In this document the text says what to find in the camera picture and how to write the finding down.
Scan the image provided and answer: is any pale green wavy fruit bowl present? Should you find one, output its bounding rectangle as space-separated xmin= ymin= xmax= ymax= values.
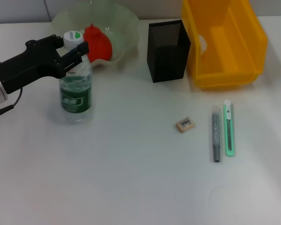
xmin=49 ymin=0 xmax=141 ymax=70

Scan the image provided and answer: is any grey pen in clear sleeve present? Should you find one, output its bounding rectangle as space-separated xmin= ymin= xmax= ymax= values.
xmin=211 ymin=105 xmax=223 ymax=163

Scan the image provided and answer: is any yellow plastic bin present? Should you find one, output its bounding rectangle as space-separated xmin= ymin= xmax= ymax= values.
xmin=181 ymin=0 xmax=269 ymax=91

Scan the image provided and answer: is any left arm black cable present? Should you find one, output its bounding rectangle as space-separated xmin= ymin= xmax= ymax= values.
xmin=0 ymin=87 xmax=23 ymax=124

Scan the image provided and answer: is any beige eraser with barcode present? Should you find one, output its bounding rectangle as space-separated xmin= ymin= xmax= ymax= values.
xmin=175 ymin=116 xmax=196 ymax=134

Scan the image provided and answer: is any black mesh pen holder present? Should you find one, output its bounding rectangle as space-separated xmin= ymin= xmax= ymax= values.
xmin=146 ymin=19 xmax=192 ymax=83

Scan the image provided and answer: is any white paper ball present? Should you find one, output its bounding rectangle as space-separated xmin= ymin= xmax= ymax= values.
xmin=197 ymin=34 xmax=208 ymax=56

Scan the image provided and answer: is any red-orange toy orange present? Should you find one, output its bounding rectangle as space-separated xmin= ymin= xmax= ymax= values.
xmin=82 ymin=22 xmax=113 ymax=64

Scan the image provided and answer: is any clear green-label water bottle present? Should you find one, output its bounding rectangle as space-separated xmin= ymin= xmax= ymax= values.
xmin=58 ymin=30 xmax=94 ymax=124

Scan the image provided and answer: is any mint green utility knife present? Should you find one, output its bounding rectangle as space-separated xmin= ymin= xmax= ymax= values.
xmin=223 ymin=99 xmax=236 ymax=158

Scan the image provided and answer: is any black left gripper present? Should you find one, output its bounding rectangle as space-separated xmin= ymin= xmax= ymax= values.
xmin=0 ymin=34 xmax=89 ymax=95

